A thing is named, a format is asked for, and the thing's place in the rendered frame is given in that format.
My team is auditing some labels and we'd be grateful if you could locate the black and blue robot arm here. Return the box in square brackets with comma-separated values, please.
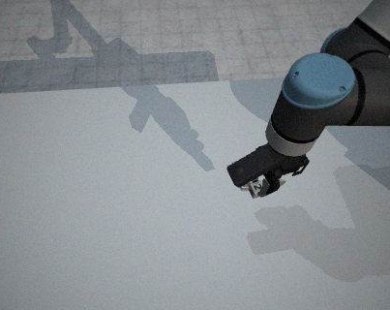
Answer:
[227, 0, 390, 188]

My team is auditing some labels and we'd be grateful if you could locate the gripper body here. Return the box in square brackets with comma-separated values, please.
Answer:
[264, 144, 310, 182]

